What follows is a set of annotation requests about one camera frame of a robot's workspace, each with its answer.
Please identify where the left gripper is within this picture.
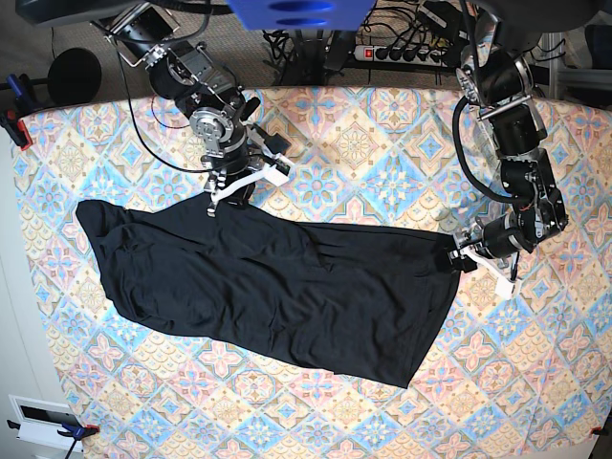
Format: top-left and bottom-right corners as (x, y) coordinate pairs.
(439, 229), (522, 297)

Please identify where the white power strip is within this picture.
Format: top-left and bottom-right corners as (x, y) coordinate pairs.
(353, 45), (447, 67)

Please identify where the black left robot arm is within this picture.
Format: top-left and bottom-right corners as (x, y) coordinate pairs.
(448, 1), (604, 299)

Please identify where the white wall outlet box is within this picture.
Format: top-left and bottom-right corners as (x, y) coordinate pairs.
(9, 394), (79, 451)

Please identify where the patterned colourful tablecloth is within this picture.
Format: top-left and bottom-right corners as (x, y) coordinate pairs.
(4, 88), (611, 458)

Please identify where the black t-shirt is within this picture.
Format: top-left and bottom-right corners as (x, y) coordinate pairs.
(76, 194), (461, 387)

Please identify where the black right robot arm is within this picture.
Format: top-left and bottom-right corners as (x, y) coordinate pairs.
(92, 1), (294, 216)

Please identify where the red table clamp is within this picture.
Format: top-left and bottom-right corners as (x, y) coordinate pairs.
(0, 110), (33, 151)

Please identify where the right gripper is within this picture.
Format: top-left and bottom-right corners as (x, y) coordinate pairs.
(205, 123), (294, 217)

